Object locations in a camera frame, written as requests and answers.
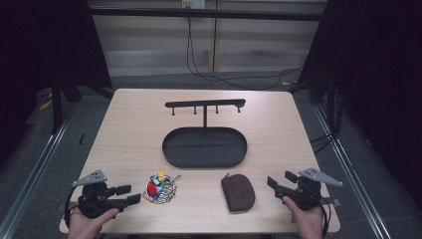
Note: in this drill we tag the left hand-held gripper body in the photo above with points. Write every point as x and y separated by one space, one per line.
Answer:
94 199

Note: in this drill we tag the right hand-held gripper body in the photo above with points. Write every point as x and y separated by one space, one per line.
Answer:
307 194

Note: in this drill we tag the brown zip pouch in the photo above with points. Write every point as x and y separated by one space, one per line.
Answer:
239 194

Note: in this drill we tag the black key rack with tray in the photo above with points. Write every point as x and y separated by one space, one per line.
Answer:
204 149

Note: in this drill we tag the person's right hand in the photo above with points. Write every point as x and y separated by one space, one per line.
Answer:
307 222

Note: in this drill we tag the person's left hand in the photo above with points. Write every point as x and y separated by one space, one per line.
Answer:
84 227

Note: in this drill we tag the grey tape strip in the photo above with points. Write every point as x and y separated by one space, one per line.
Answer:
333 201

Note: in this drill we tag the black metal stand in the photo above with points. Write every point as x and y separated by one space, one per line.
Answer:
56 109
331 106

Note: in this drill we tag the black curtain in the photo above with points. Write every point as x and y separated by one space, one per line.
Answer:
40 43
381 66

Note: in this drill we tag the white power outlet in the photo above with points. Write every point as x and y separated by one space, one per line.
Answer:
193 3

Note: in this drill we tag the silver metal floor rail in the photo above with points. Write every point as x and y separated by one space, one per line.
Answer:
349 172
37 172

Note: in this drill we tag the black horizontal frame bar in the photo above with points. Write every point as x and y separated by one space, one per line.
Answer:
199 13

